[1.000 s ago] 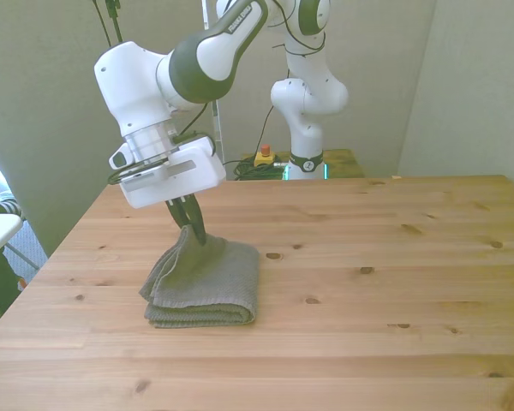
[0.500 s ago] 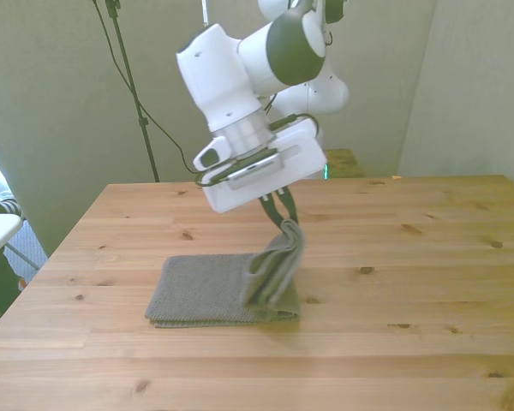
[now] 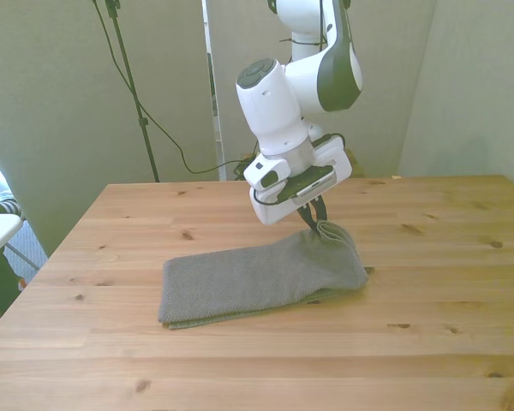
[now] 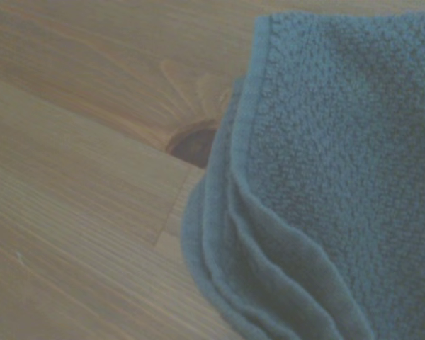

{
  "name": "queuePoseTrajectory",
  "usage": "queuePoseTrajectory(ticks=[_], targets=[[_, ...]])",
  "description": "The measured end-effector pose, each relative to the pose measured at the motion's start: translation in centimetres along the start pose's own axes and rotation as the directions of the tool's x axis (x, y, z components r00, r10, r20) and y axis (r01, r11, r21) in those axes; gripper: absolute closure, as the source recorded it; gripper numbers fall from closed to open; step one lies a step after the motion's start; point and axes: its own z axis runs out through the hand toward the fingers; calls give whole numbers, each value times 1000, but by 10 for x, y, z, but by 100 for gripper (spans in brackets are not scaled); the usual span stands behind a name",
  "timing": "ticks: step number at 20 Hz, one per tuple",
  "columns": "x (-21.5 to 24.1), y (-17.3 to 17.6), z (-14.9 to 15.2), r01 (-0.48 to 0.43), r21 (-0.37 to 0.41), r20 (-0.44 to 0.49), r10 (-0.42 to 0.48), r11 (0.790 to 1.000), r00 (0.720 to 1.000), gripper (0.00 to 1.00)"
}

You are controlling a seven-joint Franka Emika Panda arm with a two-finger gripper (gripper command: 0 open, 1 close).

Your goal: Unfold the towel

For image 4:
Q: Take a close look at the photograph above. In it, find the blue terry cloth towel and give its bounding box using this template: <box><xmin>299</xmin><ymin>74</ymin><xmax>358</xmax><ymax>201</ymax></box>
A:
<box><xmin>181</xmin><ymin>10</ymin><xmax>425</xmax><ymax>340</ymax></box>

